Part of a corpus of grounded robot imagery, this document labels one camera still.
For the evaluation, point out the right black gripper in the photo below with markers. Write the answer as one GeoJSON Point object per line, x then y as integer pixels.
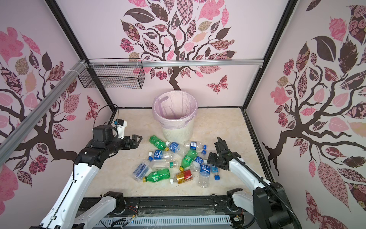
{"type": "Point", "coordinates": [211, 158]}

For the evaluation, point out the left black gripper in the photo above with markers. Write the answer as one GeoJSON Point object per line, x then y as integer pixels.
{"type": "Point", "coordinates": [128, 146]}

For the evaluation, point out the clear bottle blue chinese label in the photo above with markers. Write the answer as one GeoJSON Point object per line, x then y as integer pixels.
{"type": "Point", "coordinates": [159, 154]}

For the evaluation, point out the tall clear bottle blue label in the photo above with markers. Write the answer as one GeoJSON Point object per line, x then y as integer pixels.
{"type": "Point", "coordinates": [204, 175]}

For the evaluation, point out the large clear bottle blue label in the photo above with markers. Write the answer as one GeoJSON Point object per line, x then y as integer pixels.
{"type": "Point", "coordinates": [141, 170]}

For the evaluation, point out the green bottle yellow cap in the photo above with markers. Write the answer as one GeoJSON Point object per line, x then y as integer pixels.
{"type": "Point", "coordinates": [188, 159]}

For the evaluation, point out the clear bottle blue cap label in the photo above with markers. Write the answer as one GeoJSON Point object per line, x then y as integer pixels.
{"type": "Point", "coordinates": [195, 145]}

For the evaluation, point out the green bottle front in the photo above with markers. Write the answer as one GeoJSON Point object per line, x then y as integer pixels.
{"type": "Point", "coordinates": [157, 176]}

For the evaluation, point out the small bottle blue label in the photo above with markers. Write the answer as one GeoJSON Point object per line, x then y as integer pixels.
{"type": "Point", "coordinates": [198, 161]}

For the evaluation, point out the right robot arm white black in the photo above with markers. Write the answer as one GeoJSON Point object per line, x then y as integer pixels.
{"type": "Point", "coordinates": [268, 201]}

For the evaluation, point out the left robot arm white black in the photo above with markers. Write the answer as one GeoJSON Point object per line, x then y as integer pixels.
{"type": "Point", "coordinates": [107, 141]}

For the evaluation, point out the green bottle near bin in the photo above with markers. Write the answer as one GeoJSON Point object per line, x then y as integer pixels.
{"type": "Point", "coordinates": [158, 143]}

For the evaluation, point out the white ribbed waste bin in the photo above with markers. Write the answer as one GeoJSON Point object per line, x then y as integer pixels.
{"type": "Point", "coordinates": [179, 135]}

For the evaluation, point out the pink plastic bin liner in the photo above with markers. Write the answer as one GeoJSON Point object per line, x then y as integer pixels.
{"type": "Point", "coordinates": [174, 109]}

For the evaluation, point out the clear square bottle green band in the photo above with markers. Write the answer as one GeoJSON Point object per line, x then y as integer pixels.
{"type": "Point", "coordinates": [162, 164]}

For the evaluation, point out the clear bottle blue sweat label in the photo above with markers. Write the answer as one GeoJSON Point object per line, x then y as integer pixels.
{"type": "Point", "coordinates": [176, 148]}

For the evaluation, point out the red gold label bottle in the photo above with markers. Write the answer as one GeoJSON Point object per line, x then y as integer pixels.
{"type": "Point", "coordinates": [182, 177]}

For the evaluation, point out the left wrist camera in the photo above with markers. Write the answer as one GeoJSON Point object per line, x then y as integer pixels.
{"type": "Point", "coordinates": [120, 126]}

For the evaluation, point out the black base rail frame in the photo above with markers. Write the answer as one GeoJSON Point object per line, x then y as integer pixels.
{"type": "Point", "coordinates": [220, 203]}

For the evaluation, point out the black wire mesh basket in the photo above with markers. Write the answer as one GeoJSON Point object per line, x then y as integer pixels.
{"type": "Point", "coordinates": [115, 73]}

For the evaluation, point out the white slotted cable duct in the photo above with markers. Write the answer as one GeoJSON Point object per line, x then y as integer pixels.
{"type": "Point", "coordinates": [162, 221]}

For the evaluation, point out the rear aluminium rail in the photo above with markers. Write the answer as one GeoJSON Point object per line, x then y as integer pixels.
{"type": "Point", "coordinates": [230, 62]}

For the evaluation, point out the aluminium rail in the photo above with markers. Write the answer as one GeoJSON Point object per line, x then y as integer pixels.
{"type": "Point", "coordinates": [230, 62]}
{"type": "Point", "coordinates": [9, 145]}

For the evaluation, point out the left aluminium rail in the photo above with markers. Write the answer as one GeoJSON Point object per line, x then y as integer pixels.
{"type": "Point", "coordinates": [9, 145]}

